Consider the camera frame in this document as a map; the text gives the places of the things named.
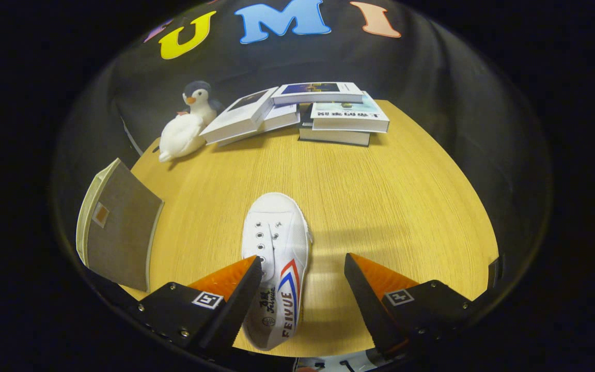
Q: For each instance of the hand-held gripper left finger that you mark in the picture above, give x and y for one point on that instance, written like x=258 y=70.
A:
x=238 y=310

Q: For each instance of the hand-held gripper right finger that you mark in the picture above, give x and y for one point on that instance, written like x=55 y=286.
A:
x=367 y=305

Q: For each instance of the white canvas shoe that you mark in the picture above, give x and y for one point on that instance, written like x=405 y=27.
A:
x=277 y=227

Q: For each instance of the grey fabric storage box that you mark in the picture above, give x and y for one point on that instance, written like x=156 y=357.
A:
x=122 y=232

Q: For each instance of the white book teal cover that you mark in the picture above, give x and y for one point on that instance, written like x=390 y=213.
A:
x=349 y=124

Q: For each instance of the white penguin plush toy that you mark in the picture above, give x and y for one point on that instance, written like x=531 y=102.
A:
x=181 y=137

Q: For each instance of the white book dark photo cover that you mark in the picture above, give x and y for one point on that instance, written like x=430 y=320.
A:
x=238 y=121

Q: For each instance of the plain white book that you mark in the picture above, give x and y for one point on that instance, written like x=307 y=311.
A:
x=282 y=120

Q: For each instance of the white book blue cover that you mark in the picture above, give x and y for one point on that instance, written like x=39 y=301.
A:
x=318 y=97

